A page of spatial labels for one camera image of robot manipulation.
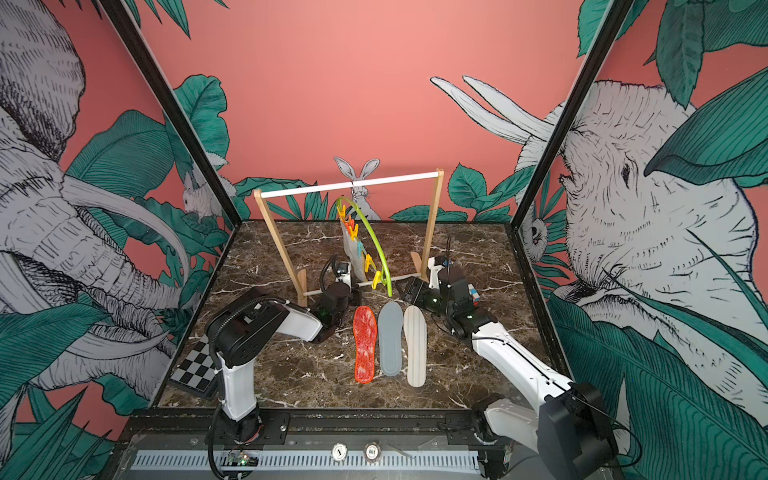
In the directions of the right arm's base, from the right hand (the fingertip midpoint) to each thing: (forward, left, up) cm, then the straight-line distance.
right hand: (403, 283), depth 80 cm
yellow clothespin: (+12, +14, +7) cm, 20 cm away
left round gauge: (-37, +15, -19) cm, 44 cm away
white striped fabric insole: (-6, -4, -19) cm, 21 cm away
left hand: (+11, +15, -12) cm, 22 cm away
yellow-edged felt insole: (+8, +13, +5) cm, 16 cm away
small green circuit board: (-38, +39, -18) cm, 58 cm away
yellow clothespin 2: (+22, +19, +6) cm, 29 cm away
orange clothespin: (+15, +16, +8) cm, 23 cm away
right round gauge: (-37, +7, -13) cm, 40 cm away
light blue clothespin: (+7, +12, +6) cm, 15 cm away
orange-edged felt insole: (-7, +11, -19) cm, 23 cm away
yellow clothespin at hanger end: (-4, +7, +8) cm, 11 cm away
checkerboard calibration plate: (-19, +56, -15) cm, 61 cm away
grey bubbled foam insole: (-6, +4, -18) cm, 19 cm away
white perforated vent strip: (-39, +23, -19) cm, 49 cm away
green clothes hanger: (+2, +7, +17) cm, 18 cm away
